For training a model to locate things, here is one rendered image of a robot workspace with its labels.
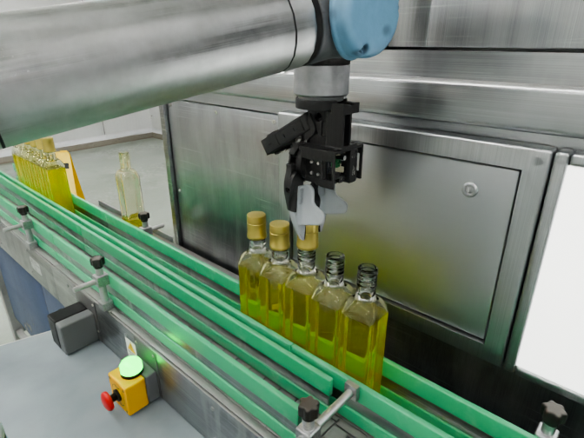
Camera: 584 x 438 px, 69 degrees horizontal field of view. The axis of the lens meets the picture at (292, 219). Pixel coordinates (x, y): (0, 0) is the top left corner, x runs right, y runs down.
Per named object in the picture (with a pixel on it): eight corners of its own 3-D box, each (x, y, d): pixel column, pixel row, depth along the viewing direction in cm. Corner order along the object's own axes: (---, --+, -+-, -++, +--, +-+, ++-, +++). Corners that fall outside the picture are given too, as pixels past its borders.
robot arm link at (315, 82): (282, 64, 57) (320, 62, 62) (282, 100, 58) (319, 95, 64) (328, 66, 52) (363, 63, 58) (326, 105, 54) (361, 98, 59)
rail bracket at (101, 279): (116, 309, 97) (107, 258, 92) (84, 324, 92) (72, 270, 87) (108, 303, 100) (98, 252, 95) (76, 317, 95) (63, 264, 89)
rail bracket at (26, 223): (40, 248, 126) (29, 206, 120) (12, 257, 121) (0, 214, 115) (35, 244, 128) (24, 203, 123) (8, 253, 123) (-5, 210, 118)
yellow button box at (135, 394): (161, 398, 89) (156, 370, 87) (128, 420, 84) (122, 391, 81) (143, 381, 94) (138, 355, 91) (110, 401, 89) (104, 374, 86)
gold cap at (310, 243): (322, 245, 69) (323, 221, 67) (308, 253, 67) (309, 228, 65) (306, 239, 71) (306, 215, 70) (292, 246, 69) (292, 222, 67)
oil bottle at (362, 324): (380, 402, 72) (392, 295, 64) (361, 422, 68) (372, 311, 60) (352, 386, 75) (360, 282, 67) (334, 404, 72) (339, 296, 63)
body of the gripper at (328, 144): (331, 195, 58) (335, 103, 53) (284, 182, 63) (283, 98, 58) (361, 182, 63) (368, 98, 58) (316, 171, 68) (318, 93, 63)
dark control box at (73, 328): (100, 341, 106) (94, 313, 103) (67, 357, 101) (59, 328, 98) (85, 327, 111) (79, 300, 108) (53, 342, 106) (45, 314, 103)
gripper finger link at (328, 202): (341, 240, 66) (339, 186, 62) (312, 229, 70) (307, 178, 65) (353, 230, 68) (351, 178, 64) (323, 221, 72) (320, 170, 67)
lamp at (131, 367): (148, 371, 86) (146, 359, 85) (127, 383, 83) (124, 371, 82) (136, 361, 89) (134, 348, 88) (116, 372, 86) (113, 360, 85)
